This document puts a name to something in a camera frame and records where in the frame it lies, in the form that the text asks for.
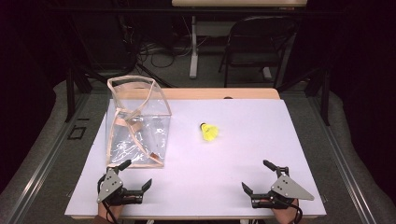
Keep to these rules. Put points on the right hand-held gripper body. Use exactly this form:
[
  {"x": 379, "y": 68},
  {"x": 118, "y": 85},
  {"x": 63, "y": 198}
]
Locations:
[{"x": 288, "y": 188}]

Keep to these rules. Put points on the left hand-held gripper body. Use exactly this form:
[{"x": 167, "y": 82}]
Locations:
[{"x": 109, "y": 185}]

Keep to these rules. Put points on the transparent bag with beige trim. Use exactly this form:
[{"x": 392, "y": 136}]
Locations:
[{"x": 138, "y": 140}]

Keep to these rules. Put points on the yellow shuttlecock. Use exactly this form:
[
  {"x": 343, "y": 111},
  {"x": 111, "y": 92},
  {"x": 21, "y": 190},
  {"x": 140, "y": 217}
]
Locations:
[{"x": 210, "y": 132}]

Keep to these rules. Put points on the person's left hand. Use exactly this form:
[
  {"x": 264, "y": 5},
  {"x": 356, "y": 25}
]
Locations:
[{"x": 109, "y": 210}]

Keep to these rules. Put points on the person's right hand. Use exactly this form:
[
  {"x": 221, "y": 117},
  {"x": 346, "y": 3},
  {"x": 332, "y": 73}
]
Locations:
[{"x": 286, "y": 214}]

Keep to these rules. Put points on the white table sheet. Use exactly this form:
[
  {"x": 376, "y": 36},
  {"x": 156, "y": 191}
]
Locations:
[{"x": 218, "y": 174}]

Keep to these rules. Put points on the black metal stand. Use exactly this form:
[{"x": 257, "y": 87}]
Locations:
[
  {"x": 70, "y": 93},
  {"x": 325, "y": 99}
]

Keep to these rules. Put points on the black folding chair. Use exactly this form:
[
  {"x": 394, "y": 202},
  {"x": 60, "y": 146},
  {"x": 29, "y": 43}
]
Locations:
[{"x": 258, "y": 34}]

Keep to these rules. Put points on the metal floor rail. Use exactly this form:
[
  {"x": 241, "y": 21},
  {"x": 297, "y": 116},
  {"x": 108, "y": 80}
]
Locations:
[
  {"x": 46, "y": 155},
  {"x": 342, "y": 155}
]

